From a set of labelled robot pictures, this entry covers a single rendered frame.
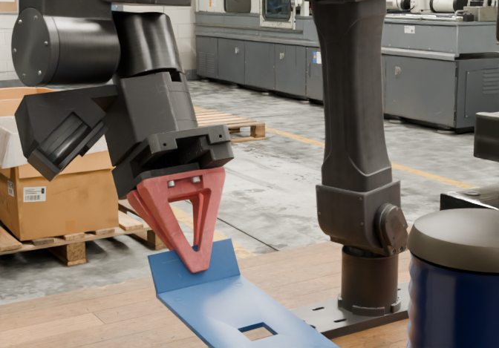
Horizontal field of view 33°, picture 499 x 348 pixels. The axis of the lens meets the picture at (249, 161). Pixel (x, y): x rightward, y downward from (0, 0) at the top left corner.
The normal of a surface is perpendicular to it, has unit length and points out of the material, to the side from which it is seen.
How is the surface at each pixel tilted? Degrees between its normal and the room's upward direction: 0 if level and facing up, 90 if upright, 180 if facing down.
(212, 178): 85
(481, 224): 6
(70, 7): 90
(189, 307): 5
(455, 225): 6
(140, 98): 64
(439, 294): 104
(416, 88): 90
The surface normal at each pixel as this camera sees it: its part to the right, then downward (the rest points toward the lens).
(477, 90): 0.46, 0.17
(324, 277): -0.01, -0.98
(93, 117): 0.42, -0.28
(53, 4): 0.69, 0.14
